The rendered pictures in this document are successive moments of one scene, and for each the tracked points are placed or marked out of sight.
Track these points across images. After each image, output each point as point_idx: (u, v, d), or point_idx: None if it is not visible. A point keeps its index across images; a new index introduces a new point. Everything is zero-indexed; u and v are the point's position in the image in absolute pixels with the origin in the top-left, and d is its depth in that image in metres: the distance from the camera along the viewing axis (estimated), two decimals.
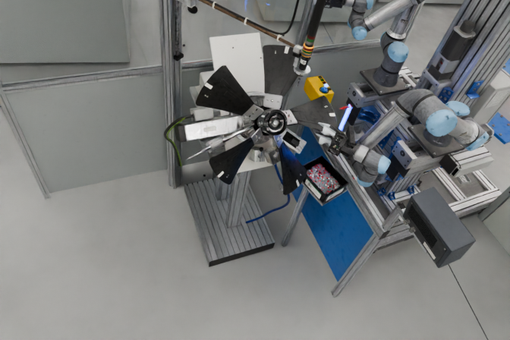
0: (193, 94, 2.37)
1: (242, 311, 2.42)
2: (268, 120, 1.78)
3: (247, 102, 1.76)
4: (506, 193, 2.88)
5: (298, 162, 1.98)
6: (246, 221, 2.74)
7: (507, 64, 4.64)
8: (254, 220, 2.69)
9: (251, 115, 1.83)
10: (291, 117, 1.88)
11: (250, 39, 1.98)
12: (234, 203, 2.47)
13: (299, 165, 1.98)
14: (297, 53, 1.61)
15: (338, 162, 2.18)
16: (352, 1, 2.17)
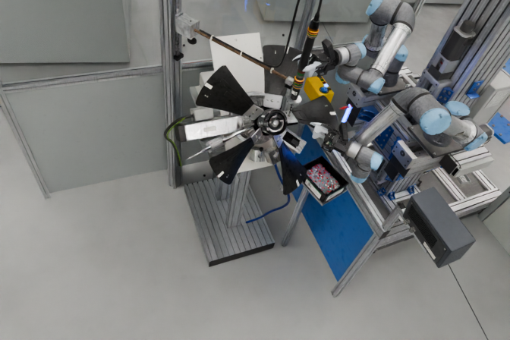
0: (193, 94, 2.37)
1: (242, 311, 2.42)
2: (268, 120, 1.78)
3: (247, 102, 1.76)
4: (506, 193, 2.88)
5: (298, 162, 1.98)
6: (246, 221, 2.74)
7: (507, 64, 4.64)
8: (254, 220, 2.69)
9: (251, 115, 1.83)
10: (291, 116, 1.87)
11: (250, 39, 1.98)
12: (234, 203, 2.47)
13: (299, 165, 1.98)
14: (288, 85, 1.74)
15: (338, 162, 2.18)
16: (347, 58, 1.72)
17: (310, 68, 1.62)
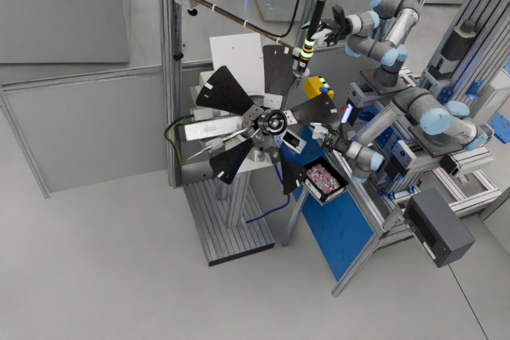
0: (193, 94, 2.37)
1: (242, 311, 2.42)
2: (268, 120, 1.78)
3: (247, 102, 1.76)
4: (506, 193, 2.88)
5: (298, 162, 1.98)
6: (246, 221, 2.74)
7: (507, 64, 4.64)
8: (254, 220, 2.69)
9: (251, 115, 1.83)
10: (291, 117, 1.88)
11: (250, 39, 1.98)
12: (234, 203, 2.47)
13: (299, 165, 1.98)
14: (296, 55, 1.62)
15: (338, 162, 2.18)
16: (360, 26, 1.60)
17: (319, 36, 1.50)
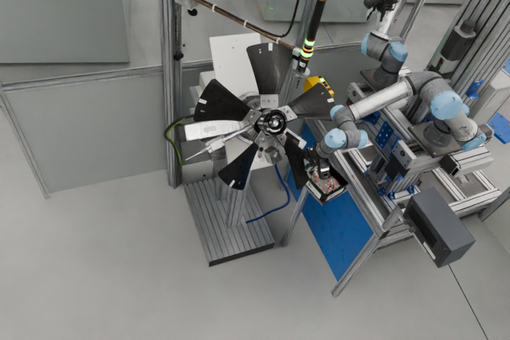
0: (193, 94, 2.37)
1: (242, 311, 2.42)
2: (273, 114, 1.78)
3: (276, 88, 1.80)
4: (506, 193, 2.88)
5: (247, 175, 1.89)
6: (246, 221, 2.74)
7: (507, 64, 4.64)
8: (254, 220, 2.69)
9: (265, 102, 1.84)
10: (282, 138, 1.88)
11: (250, 39, 1.98)
12: (234, 203, 2.47)
13: (245, 177, 1.88)
14: (296, 55, 1.62)
15: (338, 162, 2.18)
16: None
17: (378, 26, 1.92)
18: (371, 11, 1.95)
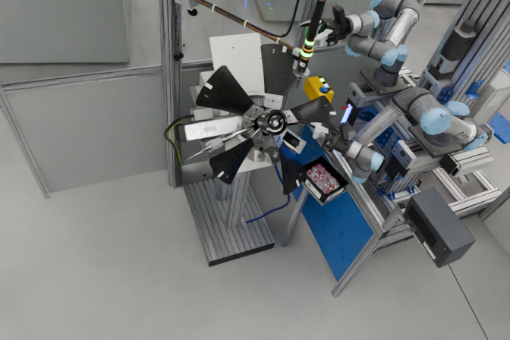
0: (193, 94, 2.37)
1: (242, 311, 2.42)
2: (275, 114, 1.79)
3: (282, 89, 1.81)
4: (506, 193, 2.88)
5: (236, 171, 1.87)
6: (246, 221, 2.74)
7: (507, 64, 4.64)
8: (254, 220, 2.69)
9: (269, 102, 1.85)
10: (279, 141, 1.88)
11: (250, 39, 1.98)
12: (234, 203, 2.47)
13: (234, 172, 1.86)
14: (296, 55, 1.62)
15: (338, 162, 2.18)
16: (360, 26, 1.60)
17: (322, 36, 1.50)
18: None
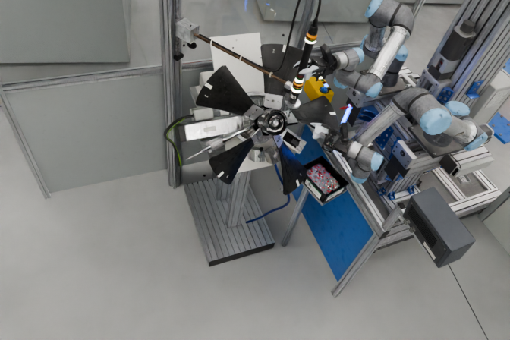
0: (193, 94, 2.37)
1: (242, 311, 2.42)
2: (275, 114, 1.79)
3: (282, 89, 1.81)
4: (506, 193, 2.88)
5: (236, 171, 1.87)
6: (246, 221, 2.74)
7: (507, 64, 4.64)
8: (254, 220, 2.69)
9: (269, 102, 1.85)
10: (279, 141, 1.88)
11: (250, 39, 1.98)
12: (234, 203, 2.47)
13: (234, 172, 1.86)
14: (288, 89, 1.76)
15: (338, 162, 2.18)
16: (346, 62, 1.74)
17: (306, 72, 1.64)
18: None
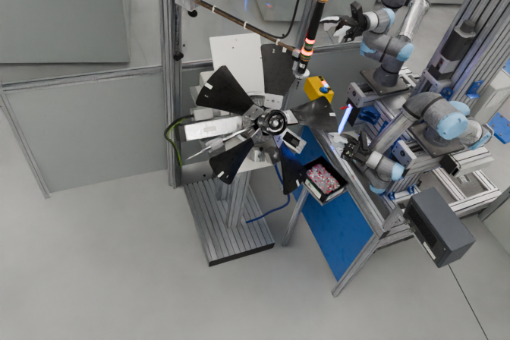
0: (193, 94, 2.37)
1: (242, 311, 2.42)
2: (275, 114, 1.79)
3: (282, 89, 1.81)
4: (506, 193, 2.88)
5: (236, 171, 1.87)
6: (246, 221, 2.74)
7: (507, 64, 4.64)
8: (254, 220, 2.69)
9: (269, 102, 1.85)
10: (279, 141, 1.88)
11: (250, 39, 1.98)
12: (234, 203, 2.47)
13: (234, 172, 1.86)
14: (296, 57, 1.63)
15: (338, 162, 2.18)
16: (376, 23, 1.65)
17: (341, 33, 1.54)
18: (332, 21, 1.60)
